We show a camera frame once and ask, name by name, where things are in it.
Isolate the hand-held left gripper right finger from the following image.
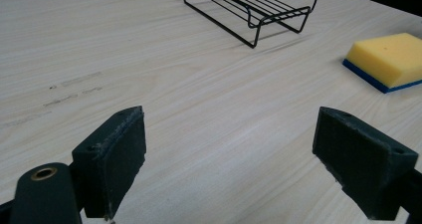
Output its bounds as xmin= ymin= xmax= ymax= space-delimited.
xmin=312 ymin=106 xmax=420 ymax=221

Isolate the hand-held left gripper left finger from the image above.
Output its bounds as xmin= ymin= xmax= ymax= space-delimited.
xmin=71 ymin=105 xmax=147 ymax=221

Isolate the yellow sponge with blue base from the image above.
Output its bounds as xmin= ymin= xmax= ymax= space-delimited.
xmin=341 ymin=32 xmax=422 ymax=95

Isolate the black wire rack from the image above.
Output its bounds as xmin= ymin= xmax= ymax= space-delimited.
xmin=182 ymin=0 xmax=318 ymax=50

